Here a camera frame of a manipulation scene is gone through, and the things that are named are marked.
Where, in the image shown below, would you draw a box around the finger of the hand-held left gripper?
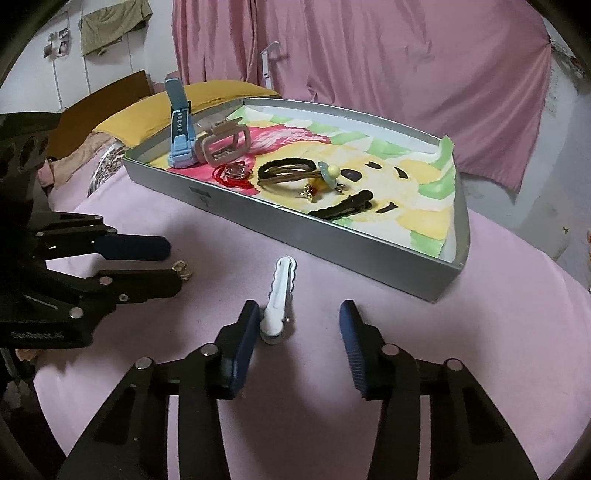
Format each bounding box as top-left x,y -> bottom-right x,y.
33,211 -> 171,263
18,267 -> 186,320

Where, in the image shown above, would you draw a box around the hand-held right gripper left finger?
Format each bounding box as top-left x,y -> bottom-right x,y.
55,300 -> 262,480

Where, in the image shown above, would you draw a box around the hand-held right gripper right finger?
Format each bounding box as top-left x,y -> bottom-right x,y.
339,299 -> 539,480

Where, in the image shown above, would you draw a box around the white scalloped hair clip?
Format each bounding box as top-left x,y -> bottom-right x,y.
259,257 -> 299,346

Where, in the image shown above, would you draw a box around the red string bracelet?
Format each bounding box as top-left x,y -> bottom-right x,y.
211,162 -> 256,190

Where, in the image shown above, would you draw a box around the blue wrist watch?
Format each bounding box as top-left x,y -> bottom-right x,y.
164,78 -> 202,169

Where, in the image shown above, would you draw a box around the grey shallow box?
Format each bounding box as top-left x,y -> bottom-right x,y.
122,96 -> 472,305

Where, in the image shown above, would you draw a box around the black scalloped hair clip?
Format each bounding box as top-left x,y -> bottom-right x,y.
307,189 -> 376,220

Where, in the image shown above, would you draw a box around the gold earring with red bead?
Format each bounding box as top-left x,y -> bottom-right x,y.
299,182 -> 325,204

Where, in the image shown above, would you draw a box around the black hair tie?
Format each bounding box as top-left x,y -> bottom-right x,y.
257,156 -> 320,184

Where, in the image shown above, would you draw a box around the floral blanket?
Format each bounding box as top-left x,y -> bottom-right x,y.
87,141 -> 129,197

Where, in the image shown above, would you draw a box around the beige blanket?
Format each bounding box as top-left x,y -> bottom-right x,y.
45,133 -> 117,186

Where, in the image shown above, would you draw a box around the pink bed sheet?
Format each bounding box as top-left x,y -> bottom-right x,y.
32,182 -> 591,480

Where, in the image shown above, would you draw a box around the beige hair claw clip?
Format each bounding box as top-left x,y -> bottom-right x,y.
194,119 -> 253,168

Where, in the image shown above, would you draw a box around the yellow pillow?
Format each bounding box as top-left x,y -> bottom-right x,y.
92,80 -> 282,149

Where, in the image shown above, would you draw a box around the wooden headboard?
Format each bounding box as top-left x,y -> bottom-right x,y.
46,70 -> 153,160

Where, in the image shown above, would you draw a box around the printed paper lining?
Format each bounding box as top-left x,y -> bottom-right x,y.
161,105 -> 459,260

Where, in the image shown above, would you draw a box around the green hanging cloth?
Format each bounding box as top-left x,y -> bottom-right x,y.
79,0 -> 153,57

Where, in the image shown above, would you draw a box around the pink curtain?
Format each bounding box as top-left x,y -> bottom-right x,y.
172,0 -> 556,195

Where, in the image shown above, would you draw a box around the brown hair tie with beads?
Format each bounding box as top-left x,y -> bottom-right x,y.
259,161 -> 346,191

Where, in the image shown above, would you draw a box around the wall photos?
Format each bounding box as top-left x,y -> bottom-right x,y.
43,28 -> 73,59

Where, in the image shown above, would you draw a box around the white wall bracket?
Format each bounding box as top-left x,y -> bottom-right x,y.
259,41 -> 281,91

